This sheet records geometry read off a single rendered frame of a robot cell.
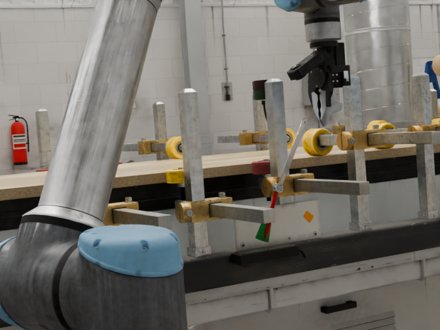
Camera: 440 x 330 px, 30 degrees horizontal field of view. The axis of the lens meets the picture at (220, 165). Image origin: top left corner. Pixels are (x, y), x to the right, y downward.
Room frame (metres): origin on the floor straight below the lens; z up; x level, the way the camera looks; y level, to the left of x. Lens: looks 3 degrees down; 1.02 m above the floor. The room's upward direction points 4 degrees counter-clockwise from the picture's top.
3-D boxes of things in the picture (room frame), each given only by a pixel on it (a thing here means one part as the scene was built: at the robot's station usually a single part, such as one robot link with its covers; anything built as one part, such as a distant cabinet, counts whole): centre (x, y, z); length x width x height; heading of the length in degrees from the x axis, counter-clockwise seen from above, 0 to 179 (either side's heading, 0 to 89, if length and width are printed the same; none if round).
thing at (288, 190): (2.13, -0.17, 0.85); 0.13 x 0.06 x 0.05; 119
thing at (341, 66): (2.10, -0.29, 1.14); 0.09 x 0.08 x 0.12; 118
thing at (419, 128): (2.37, -0.61, 0.95); 0.13 x 0.06 x 0.05; 119
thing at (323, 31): (2.10, -0.28, 1.23); 0.10 x 0.09 x 0.05; 28
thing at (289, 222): (2.08, -0.14, 0.75); 0.26 x 0.01 x 0.10; 119
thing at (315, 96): (2.11, -0.28, 1.04); 0.06 x 0.03 x 0.09; 118
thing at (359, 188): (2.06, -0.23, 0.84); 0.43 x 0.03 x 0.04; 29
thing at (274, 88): (2.11, -0.15, 0.88); 0.03 x 0.03 x 0.48; 29
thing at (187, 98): (1.99, 0.07, 0.87); 0.03 x 0.03 x 0.48; 29
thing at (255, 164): (2.24, -0.13, 0.85); 0.08 x 0.08 x 0.11
